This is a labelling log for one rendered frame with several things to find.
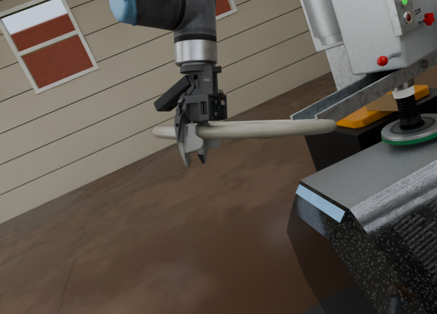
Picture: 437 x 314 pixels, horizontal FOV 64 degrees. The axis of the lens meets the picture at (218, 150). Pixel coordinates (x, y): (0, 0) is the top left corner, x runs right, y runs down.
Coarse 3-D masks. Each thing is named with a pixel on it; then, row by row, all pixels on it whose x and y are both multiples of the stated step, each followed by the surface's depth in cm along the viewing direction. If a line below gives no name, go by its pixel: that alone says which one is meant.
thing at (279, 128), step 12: (264, 120) 117; (276, 120) 114; (288, 120) 111; (300, 120) 107; (312, 120) 102; (324, 120) 81; (156, 132) 85; (168, 132) 80; (204, 132) 74; (216, 132) 73; (228, 132) 72; (240, 132) 72; (252, 132) 72; (264, 132) 72; (276, 132) 72; (288, 132) 73; (300, 132) 74; (312, 132) 76; (324, 132) 80
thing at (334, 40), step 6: (300, 0) 189; (306, 18) 192; (312, 36) 194; (330, 36) 185; (336, 36) 183; (318, 42) 194; (324, 42) 189; (330, 42) 186; (336, 42) 187; (342, 42) 185; (318, 48) 195; (324, 48) 193
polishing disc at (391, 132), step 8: (424, 120) 128; (432, 120) 125; (384, 128) 136; (392, 128) 133; (424, 128) 122; (432, 128) 120; (384, 136) 129; (392, 136) 127; (400, 136) 124; (408, 136) 121; (416, 136) 119; (424, 136) 119
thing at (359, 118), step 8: (416, 88) 190; (424, 88) 185; (416, 96) 184; (360, 112) 190; (368, 112) 185; (376, 112) 180; (384, 112) 181; (344, 120) 189; (352, 120) 183; (360, 120) 180; (368, 120) 180; (376, 120) 181
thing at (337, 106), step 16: (416, 64) 118; (432, 64) 122; (368, 80) 124; (384, 80) 111; (400, 80) 115; (336, 96) 117; (352, 96) 106; (368, 96) 109; (304, 112) 112; (320, 112) 101; (336, 112) 103; (352, 112) 106
